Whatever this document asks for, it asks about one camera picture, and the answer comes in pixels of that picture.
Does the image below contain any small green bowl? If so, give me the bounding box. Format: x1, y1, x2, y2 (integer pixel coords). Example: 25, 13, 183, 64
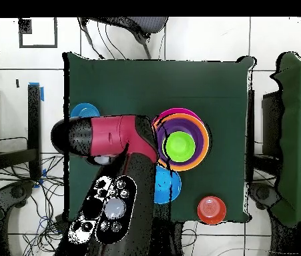
165, 131, 196, 163

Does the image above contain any large pink bowl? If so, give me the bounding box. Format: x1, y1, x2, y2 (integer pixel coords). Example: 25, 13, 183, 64
154, 107, 203, 125

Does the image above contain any purple bowl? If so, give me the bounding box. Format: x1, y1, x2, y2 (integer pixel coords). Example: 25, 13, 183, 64
156, 117, 205, 167

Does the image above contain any large orange bowl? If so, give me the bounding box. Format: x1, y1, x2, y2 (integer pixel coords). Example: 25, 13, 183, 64
152, 113, 210, 172

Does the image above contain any medium blue bowl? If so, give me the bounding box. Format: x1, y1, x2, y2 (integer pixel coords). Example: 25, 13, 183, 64
154, 165, 182, 205

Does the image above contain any dark green tablecloth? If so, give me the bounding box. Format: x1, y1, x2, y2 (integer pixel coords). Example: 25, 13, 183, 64
62, 51, 256, 223

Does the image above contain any small blue bowl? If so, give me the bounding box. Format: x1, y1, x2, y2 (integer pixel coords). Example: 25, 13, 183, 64
70, 103, 101, 118

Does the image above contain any small orange bowl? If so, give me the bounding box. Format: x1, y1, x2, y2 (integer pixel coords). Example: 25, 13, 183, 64
197, 195, 228, 225

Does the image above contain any grey mesh office chair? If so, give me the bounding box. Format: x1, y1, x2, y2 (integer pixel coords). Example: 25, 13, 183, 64
77, 17, 169, 60

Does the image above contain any blue tape strip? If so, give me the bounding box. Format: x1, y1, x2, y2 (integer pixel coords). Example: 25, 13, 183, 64
29, 81, 45, 103

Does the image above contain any black metal stand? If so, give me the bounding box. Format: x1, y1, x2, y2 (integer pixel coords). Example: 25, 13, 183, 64
0, 83, 44, 179

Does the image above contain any black chair base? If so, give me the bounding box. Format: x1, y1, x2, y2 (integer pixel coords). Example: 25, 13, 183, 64
248, 182, 279, 211
0, 180, 37, 214

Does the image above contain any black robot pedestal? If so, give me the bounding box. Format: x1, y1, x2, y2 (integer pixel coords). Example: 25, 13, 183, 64
166, 220, 186, 256

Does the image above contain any tangle of floor cables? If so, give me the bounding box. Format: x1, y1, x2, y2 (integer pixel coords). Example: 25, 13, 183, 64
0, 137, 68, 256

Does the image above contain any black square floor frame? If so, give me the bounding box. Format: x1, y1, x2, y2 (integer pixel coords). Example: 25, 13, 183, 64
18, 17, 58, 49

